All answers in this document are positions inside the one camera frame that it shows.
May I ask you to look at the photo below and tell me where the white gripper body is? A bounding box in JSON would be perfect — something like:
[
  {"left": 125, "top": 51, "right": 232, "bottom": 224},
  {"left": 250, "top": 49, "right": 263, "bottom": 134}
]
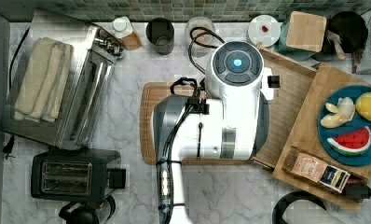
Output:
[{"left": 261, "top": 67, "right": 281, "bottom": 101}]

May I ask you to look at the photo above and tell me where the wooden drawer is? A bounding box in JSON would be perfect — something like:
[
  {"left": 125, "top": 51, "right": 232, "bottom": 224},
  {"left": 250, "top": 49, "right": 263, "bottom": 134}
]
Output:
[{"left": 252, "top": 47, "right": 317, "bottom": 170}]

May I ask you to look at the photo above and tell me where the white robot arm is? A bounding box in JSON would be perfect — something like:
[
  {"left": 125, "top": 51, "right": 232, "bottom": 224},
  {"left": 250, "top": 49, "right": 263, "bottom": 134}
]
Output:
[{"left": 150, "top": 41, "right": 273, "bottom": 224}]

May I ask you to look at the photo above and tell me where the white round lid container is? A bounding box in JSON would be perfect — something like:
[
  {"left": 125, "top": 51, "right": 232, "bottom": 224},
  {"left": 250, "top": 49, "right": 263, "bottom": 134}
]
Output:
[{"left": 247, "top": 15, "right": 281, "bottom": 47}]

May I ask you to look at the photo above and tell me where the teal canister with wooden lid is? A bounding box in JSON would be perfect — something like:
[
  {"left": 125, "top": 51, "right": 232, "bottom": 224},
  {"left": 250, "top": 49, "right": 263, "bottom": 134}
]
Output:
[{"left": 275, "top": 11, "right": 327, "bottom": 61}]

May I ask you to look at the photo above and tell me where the toy peeled banana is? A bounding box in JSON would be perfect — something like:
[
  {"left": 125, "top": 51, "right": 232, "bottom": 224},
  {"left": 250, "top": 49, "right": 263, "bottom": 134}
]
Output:
[{"left": 320, "top": 97, "right": 355, "bottom": 128}]

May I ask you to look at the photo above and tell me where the glass jar with powder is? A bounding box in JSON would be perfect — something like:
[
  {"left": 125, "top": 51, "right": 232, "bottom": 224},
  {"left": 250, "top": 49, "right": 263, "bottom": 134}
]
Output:
[{"left": 185, "top": 17, "right": 215, "bottom": 58}]

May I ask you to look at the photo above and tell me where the wooden tea bag box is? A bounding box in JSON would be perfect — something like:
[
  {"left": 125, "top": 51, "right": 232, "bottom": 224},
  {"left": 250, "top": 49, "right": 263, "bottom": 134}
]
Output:
[{"left": 282, "top": 147, "right": 371, "bottom": 203}]

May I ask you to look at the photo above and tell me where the toy lemon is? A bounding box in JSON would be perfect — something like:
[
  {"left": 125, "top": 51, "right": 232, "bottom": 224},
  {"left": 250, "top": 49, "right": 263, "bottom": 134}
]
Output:
[{"left": 354, "top": 91, "right": 371, "bottom": 122}]

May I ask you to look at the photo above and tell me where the toy watermelon slice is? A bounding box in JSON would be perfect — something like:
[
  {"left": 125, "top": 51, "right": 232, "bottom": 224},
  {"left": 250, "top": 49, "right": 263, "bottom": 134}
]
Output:
[{"left": 327, "top": 126, "right": 371, "bottom": 157}]

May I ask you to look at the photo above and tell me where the wooden cutting board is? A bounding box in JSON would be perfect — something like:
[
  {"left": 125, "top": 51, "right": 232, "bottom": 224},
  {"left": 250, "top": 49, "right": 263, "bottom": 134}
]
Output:
[{"left": 139, "top": 82, "right": 252, "bottom": 165}]

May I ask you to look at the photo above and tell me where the dark grey cup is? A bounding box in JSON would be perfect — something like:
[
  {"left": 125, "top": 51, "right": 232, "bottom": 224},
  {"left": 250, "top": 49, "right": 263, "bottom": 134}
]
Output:
[{"left": 145, "top": 18, "right": 174, "bottom": 55}]

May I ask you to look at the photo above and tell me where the blue plate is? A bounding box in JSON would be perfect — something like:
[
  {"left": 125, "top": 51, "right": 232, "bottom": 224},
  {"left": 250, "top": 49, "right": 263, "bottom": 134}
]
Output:
[{"left": 317, "top": 85, "right": 371, "bottom": 166}]

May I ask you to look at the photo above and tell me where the black curved headband object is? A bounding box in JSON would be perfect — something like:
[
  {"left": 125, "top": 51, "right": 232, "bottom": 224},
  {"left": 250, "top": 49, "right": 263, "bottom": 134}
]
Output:
[{"left": 272, "top": 190, "right": 326, "bottom": 224}]

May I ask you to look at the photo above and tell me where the white bottle with wooden base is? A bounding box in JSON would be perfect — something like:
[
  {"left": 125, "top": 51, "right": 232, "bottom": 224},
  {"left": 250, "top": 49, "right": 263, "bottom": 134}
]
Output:
[{"left": 112, "top": 16, "right": 142, "bottom": 50}]

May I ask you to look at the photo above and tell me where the stainless steel toaster oven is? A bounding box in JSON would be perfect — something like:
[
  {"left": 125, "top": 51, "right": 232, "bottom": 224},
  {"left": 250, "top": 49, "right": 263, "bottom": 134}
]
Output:
[{"left": 0, "top": 9, "right": 123, "bottom": 150}]

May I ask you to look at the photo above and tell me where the black kettle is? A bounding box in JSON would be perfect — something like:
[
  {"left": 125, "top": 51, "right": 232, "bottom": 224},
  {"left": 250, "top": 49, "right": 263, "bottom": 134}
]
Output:
[{"left": 59, "top": 195, "right": 117, "bottom": 224}]

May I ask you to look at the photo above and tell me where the black toaster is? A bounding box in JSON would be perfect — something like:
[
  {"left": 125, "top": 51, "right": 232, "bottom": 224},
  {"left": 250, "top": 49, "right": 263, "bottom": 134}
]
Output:
[{"left": 31, "top": 148, "right": 126, "bottom": 202}]

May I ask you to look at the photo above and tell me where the folded beige towel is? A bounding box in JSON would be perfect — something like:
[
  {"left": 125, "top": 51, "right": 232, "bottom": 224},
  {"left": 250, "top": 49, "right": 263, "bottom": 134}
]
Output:
[{"left": 14, "top": 37, "right": 74, "bottom": 122}]

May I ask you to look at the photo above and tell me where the black power plug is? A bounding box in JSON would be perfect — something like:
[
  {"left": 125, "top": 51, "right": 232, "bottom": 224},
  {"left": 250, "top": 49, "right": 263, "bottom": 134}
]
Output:
[{"left": 2, "top": 136, "right": 15, "bottom": 160}]

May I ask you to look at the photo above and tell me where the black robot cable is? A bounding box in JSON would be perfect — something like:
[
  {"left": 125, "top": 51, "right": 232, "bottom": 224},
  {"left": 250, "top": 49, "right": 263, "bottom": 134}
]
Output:
[{"left": 156, "top": 26, "right": 227, "bottom": 224}]

